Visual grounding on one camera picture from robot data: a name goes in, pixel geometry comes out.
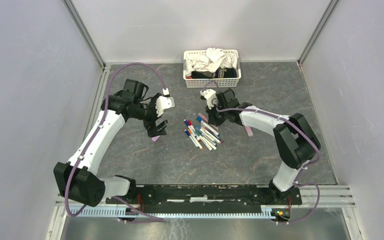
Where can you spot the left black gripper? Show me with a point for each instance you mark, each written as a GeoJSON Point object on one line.
{"type": "Point", "coordinates": [153, 130]}

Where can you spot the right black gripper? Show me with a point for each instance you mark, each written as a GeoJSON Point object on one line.
{"type": "Point", "coordinates": [212, 120]}

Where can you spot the pink highlighter cap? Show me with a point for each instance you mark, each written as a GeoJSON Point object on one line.
{"type": "Point", "coordinates": [155, 138]}

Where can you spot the thin purple pen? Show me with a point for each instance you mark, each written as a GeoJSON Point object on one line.
{"type": "Point", "coordinates": [203, 117]}

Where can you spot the blue cap white marker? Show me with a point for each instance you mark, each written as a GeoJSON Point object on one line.
{"type": "Point", "coordinates": [207, 126]}

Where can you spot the brown tip white marker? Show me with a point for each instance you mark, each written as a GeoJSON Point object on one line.
{"type": "Point", "coordinates": [208, 135]}

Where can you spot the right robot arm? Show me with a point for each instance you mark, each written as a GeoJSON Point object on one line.
{"type": "Point", "coordinates": [296, 142]}

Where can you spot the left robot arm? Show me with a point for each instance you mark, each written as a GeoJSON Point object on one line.
{"type": "Point", "coordinates": [77, 178]}

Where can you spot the orange tip white marker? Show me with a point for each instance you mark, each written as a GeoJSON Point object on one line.
{"type": "Point", "coordinates": [195, 139]}

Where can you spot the white plastic basket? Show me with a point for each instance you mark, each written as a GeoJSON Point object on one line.
{"type": "Point", "coordinates": [213, 82]}

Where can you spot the black printed cloth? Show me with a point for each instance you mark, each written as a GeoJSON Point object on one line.
{"type": "Point", "coordinates": [220, 73]}

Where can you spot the white crumpled cloth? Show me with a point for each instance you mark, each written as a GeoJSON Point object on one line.
{"type": "Point", "coordinates": [209, 60]}

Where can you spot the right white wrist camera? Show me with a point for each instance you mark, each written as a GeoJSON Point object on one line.
{"type": "Point", "coordinates": [210, 97]}

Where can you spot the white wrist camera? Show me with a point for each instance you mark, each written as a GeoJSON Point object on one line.
{"type": "Point", "coordinates": [210, 97]}
{"type": "Point", "coordinates": [163, 103]}

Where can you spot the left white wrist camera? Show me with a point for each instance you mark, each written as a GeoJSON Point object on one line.
{"type": "Point", "coordinates": [163, 103]}

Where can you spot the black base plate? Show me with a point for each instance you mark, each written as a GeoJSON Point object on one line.
{"type": "Point", "coordinates": [209, 198]}

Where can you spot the white cable duct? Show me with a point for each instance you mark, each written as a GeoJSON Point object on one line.
{"type": "Point", "coordinates": [125, 212]}

